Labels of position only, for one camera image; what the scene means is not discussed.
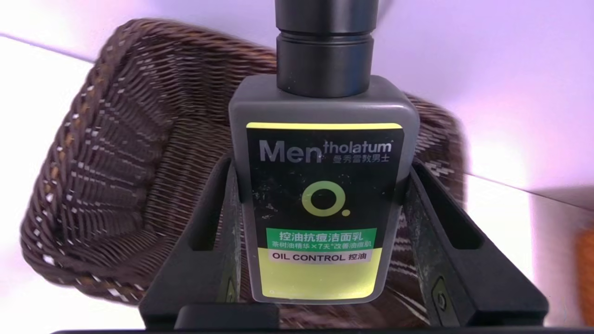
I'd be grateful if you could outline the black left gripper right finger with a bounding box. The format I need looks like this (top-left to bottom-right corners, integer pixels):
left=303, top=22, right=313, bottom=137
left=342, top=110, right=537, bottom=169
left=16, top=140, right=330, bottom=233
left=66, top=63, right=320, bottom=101
left=403, top=158, right=550, bottom=328

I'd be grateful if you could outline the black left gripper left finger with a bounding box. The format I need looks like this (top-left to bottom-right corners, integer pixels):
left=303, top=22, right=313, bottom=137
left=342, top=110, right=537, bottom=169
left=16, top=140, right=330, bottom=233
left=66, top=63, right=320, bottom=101
left=139, top=155, right=243, bottom=326

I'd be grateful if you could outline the dark brown wicker basket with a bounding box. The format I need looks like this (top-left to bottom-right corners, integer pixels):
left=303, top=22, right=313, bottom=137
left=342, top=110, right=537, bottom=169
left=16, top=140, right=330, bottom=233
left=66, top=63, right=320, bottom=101
left=19, top=18, right=467, bottom=328

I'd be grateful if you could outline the orange wicker basket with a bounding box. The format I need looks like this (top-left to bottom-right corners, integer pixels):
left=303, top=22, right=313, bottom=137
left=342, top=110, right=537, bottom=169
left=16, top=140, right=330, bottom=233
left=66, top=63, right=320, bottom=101
left=575, top=230, right=594, bottom=325

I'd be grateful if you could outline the black facial cleanser bottle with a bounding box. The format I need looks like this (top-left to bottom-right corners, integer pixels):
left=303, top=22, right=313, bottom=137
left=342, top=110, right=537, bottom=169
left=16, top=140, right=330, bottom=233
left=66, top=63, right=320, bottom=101
left=228, top=0, right=421, bottom=305

